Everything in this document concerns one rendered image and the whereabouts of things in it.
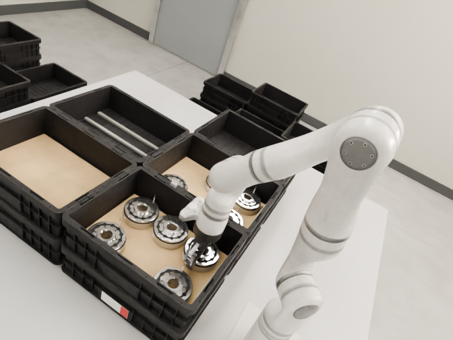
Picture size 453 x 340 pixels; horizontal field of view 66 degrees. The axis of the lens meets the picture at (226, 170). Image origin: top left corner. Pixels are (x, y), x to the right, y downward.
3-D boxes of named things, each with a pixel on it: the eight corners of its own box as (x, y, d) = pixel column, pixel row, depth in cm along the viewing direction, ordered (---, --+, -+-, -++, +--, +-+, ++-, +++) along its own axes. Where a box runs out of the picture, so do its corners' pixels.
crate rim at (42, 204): (138, 170, 108) (139, 164, 107) (58, 222, 85) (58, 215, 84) (46, 110, 117) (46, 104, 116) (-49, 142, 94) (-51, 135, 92)
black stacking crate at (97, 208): (235, 260, 105) (248, 235, 98) (180, 338, 82) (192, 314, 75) (134, 192, 114) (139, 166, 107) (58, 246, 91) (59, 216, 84)
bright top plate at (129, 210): (165, 210, 106) (166, 209, 105) (143, 229, 98) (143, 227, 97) (140, 193, 108) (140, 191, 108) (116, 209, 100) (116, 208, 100)
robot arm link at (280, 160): (265, 135, 73) (244, 153, 68) (395, 92, 55) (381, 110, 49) (283, 173, 75) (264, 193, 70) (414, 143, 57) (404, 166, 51)
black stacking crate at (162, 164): (271, 209, 128) (283, 187, 122) (236, 259, 105) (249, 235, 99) (185, 156, 137) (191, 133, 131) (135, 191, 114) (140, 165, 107)
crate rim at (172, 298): (247, 239, 100) (249, 234, 98) (190, 319, 76) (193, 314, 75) (138, 170, 108) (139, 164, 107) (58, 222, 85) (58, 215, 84)
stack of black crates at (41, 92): (53, 106, 248) (54, 61, 228) (85, 126, 241) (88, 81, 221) (0, 125, 216) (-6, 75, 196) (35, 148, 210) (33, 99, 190)
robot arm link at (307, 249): (338, 205, 72) (359, 241, 65) (302, 279, 89) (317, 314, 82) (296, 207, 70) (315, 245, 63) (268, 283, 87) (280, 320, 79)
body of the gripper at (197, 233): (214, 240, 83) (204, 263, 88) (231, 221, 90) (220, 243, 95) (189, 222, 85) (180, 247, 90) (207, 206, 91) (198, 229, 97)
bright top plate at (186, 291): (198, 280, 90) (199, 278, 90) (180, 311, 82) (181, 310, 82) (164, 262, 91) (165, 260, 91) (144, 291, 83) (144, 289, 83)
